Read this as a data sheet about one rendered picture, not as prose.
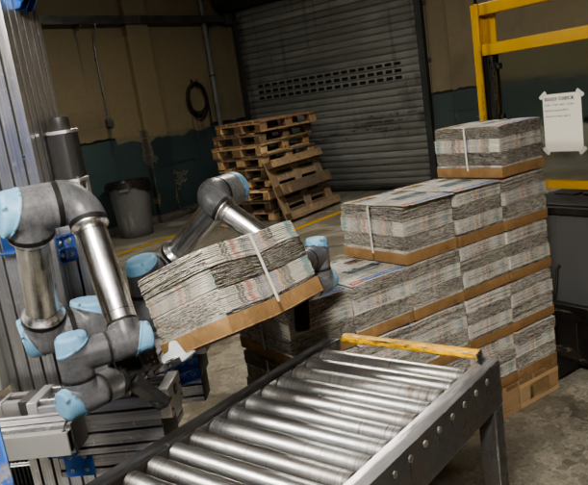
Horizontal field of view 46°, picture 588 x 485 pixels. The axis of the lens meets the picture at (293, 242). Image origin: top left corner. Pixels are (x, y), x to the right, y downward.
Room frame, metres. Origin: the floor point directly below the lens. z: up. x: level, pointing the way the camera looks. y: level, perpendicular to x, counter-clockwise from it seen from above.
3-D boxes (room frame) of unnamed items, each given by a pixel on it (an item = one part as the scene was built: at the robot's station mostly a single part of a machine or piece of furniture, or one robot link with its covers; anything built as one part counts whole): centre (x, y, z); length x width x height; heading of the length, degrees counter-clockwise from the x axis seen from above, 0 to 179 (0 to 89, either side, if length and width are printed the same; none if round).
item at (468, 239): (2.95, -0.68, 0.86); 0.38 x 0.29 x 0.04; 34
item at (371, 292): (2.72, -0.33, 0.42); 1.17 x 0.39 x 0.83; 123
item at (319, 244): (2.21, -0.07, 1.01); 0.11 x 0.08 x 0.11; 151
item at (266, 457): (1.36, 0.12, 0.77); 0.47 x 0.05 x 0.05; 50
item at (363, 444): (1.46, 0.04, 0.77); 0.47 x 0.05 x 0.05; 50
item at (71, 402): (1.49, 0.53, 0.93); 0.11 x 0.08 x 0.09; 140
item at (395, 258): (2.79, -0.43, 0.86); 0.38 x 0.29 x 0.04; 34
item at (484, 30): (3.63, -1.12, 0.97); 0.09 x 0.09 x 1.75; 33
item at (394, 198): (2.78, -0.45, 1.06); 0.37 x 0.29 x 0.01; 34
